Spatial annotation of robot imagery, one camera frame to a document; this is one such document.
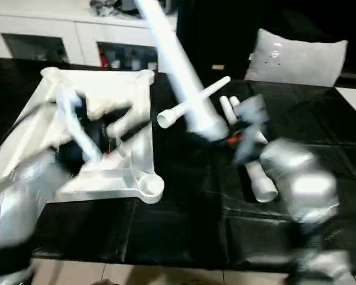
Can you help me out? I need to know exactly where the tangled small items pile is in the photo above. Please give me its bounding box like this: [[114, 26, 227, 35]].
[[89, 0, 122, 17]]

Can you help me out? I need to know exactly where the black work mat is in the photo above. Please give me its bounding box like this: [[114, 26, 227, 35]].
[[0, 56, 356, 268]]

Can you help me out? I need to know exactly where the white cabinet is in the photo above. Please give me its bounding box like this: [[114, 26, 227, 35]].
[[0, 0, 179, 72]]

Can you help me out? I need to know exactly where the grey bag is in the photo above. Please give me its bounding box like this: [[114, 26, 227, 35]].
[[122, 0, 179, 15]]

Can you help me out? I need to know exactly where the white plastic table top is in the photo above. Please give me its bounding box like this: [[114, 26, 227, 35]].
[[0, 67, 165, 205]]

